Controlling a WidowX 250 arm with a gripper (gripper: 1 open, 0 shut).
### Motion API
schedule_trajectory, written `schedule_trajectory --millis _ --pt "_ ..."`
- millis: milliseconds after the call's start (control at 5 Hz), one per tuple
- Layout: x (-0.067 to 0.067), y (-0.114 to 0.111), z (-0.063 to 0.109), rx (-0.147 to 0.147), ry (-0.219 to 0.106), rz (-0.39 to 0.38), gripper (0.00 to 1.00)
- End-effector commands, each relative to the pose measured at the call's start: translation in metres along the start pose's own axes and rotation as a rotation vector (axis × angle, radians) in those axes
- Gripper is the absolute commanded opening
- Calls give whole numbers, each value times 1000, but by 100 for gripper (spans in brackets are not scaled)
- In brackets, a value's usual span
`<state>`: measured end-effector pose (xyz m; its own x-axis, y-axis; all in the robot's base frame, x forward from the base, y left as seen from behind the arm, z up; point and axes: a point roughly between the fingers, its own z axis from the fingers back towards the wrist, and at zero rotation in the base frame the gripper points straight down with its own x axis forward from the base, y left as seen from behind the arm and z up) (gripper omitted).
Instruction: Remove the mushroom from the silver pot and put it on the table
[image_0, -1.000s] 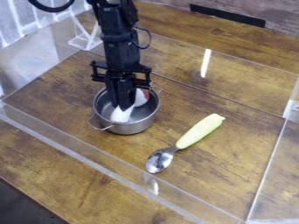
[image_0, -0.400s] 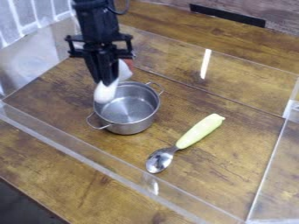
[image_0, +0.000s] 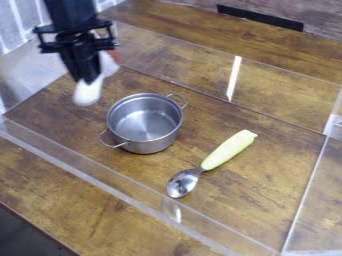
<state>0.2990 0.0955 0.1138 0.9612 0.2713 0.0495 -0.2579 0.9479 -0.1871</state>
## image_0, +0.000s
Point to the spoon with yellow-green handle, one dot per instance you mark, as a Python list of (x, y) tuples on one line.
[(185, 180)]

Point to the black bar on table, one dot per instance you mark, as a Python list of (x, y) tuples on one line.
[(263, 18)]

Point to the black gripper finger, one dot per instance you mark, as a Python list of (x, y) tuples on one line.
[(89, 62), (70, 58)]

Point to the clear acrylic enclosure wall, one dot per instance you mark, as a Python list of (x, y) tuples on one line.
[(251, 77)]

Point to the small silver metal pot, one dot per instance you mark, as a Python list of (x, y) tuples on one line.
[(144, 122)]

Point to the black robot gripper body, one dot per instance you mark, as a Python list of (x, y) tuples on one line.
[(74, 18)]

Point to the plush mushroom red cap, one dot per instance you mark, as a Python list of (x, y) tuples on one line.
[(88, 92)]

